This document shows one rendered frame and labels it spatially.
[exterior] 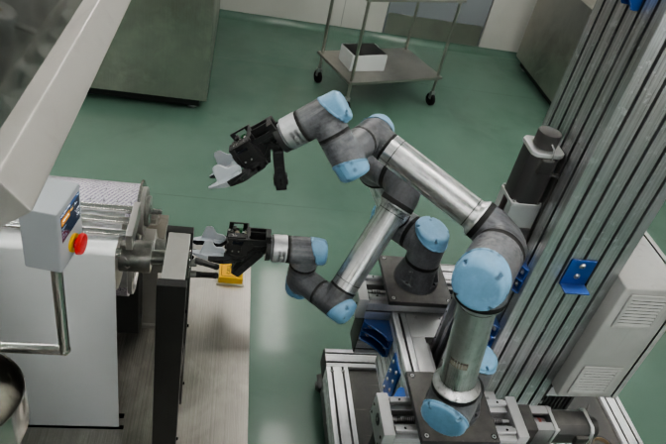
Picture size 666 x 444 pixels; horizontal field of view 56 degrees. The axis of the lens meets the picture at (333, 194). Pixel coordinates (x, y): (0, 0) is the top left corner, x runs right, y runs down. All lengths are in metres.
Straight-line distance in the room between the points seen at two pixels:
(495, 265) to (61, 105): 0.97
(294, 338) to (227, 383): 1.34
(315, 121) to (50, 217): 0.67
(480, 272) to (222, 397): 0.72
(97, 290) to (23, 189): 0.84
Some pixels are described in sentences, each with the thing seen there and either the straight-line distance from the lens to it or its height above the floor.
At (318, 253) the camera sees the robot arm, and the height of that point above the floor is 1.13.
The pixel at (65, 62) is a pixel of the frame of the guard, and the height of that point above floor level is 1.99.
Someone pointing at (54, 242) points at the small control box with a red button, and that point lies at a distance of 0.86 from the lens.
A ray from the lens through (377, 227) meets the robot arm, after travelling 1.65.
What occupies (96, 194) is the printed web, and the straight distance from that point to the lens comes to 1.52.
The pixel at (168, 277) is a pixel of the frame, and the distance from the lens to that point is 1.12.
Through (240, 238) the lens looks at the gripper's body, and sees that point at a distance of 1.64.
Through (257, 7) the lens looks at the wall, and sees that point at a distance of 6.08.
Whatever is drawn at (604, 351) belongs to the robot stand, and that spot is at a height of 0.98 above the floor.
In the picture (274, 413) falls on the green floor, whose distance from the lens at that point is 2.71.
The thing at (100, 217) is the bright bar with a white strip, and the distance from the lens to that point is 1.22.
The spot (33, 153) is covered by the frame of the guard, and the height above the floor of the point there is 1.99.
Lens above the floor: 2.23
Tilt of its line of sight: 35 degrees down
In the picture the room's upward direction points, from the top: 13 degrees clockwise
